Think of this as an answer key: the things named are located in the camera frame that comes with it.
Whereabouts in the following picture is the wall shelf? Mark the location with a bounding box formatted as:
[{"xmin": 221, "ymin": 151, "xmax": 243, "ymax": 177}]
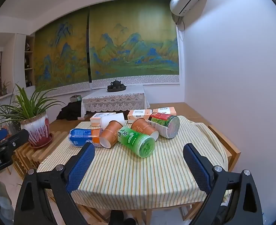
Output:
[{"xmin": 24, "ymin": 35, "xmax": 35, "ymax": 89}]

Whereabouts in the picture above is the black round object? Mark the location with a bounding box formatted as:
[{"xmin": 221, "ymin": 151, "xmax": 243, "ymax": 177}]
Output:
[{"xmin": 108, "ymin": 210, "xmax": 136, "ymax": 225}]

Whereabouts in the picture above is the white box left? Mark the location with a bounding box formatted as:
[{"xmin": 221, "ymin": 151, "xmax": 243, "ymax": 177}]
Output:
[{"xmin": 89, "ymin": 112, "xmax": 116, "ymax": 126}]

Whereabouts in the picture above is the wooden slatted stand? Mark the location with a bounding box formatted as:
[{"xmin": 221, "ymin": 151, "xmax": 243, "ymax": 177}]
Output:
[{"xmin": 12, "ymin": 130, "xmax": 71, "ymax": 177}]

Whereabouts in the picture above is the green plant in red-white pot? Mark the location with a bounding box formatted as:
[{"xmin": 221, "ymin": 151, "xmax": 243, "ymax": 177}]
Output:
[{"xmin": 0, "ymin": 83, "xmax": 66, "ymax": 146}]

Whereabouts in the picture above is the wooden table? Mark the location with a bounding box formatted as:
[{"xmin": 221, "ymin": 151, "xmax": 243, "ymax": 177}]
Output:
[{"xmin": 42, "ymin": 119, "xmax": 242, "ymax": 225}]

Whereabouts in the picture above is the dark tea tray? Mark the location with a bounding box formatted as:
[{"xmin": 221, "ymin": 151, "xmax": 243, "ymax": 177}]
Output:
[{"xmin": 107, "ymin": 85, "xmax": 127, "ymax": 92}]

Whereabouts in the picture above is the orange and white tissue pack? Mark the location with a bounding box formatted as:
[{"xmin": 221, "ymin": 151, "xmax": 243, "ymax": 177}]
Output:
[
  {"xmin": 127, "ymin": 109, "xmax": 152, "ymax": 124},
  {"xmin": 152, "ymin": 107, "xmax": 177, "ymax": 118}
]

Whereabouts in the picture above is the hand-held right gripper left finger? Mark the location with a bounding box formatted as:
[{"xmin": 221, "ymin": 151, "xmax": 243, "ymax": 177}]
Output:
[{"xmin": 14, "ymin": 142, "xmax": 96, "ymax": 225}]

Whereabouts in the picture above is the red plant saucer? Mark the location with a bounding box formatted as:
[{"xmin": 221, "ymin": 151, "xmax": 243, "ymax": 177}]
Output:
[{"xmin": 29, "ymin": 132, "xmax": 54, "ymax": 149}]

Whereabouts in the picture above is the narrow landscape wall hanging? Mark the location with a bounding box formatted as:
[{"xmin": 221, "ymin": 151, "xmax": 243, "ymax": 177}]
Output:
[{"xmin": 33, "ymin": 7, "xmax": 92, "ymax": 94}]

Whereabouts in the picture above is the air conditioner hose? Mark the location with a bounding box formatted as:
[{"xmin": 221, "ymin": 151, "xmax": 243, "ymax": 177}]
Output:
[{"xmin": 172, "ymin": 13, "xmax": 186, "ymax": 43}]

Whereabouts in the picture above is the red green white cup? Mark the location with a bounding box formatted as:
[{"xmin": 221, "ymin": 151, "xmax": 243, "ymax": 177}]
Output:
[{"xmin": 148, "ymin": 112, "xmax": 181, "ymax": 139}]

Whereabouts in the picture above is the small green plant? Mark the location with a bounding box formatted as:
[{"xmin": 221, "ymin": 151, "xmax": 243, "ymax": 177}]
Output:
[{"xmin": 0, "ymin": 80, "xmax": 12, "ymax": 97}]

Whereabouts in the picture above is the green tea bottle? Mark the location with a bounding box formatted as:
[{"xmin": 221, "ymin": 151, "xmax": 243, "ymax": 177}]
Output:
[{"xmin": 117, "ymin": 125, "xmax": 156, "ymax": 158}]

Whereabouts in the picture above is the dark bag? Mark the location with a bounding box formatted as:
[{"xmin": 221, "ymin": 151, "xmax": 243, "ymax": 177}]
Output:
[{"xmin": 56, "ymin": 102, "xmax": 82, "ymax": 121}]

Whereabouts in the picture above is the wide landscape wall hanging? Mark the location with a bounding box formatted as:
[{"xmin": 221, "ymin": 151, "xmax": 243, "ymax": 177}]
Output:
[{"xmin": 89, "ymin": 0, "xmax": 181, "ymax": 90}]

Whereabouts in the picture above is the orange paper cup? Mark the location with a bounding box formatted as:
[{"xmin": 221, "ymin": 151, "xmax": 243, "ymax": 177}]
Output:
[
  {"xmin": 130, "ymin": 118, "xmax": 159, "ymax": 142},
  {"xmin": 99, "ymin": 120, "xmax": 124, "ymax": 149}
]

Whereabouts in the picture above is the lace-covered low table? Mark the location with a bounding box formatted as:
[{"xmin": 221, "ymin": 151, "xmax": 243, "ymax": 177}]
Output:
[{"xmin": 81, "ymin": 85, "xmax": 150, "ymax": 118}]

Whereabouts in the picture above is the striped tablecloth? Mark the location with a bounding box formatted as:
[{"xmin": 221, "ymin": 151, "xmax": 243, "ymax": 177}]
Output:
[{"xmin": 37, "ymin": 116, "xmax": 232, "ymax": 211}]

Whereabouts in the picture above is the blue packet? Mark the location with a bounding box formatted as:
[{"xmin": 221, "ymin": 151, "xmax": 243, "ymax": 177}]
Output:
[{"xmin": 69, "ymin": 128, "xmax": 103, "ymax": 148}]

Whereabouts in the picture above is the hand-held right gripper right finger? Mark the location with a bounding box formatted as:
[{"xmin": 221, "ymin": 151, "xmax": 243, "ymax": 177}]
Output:
[{"xmin": 183, "ymin": 142, "xmax": 263, "ymax": 225}]

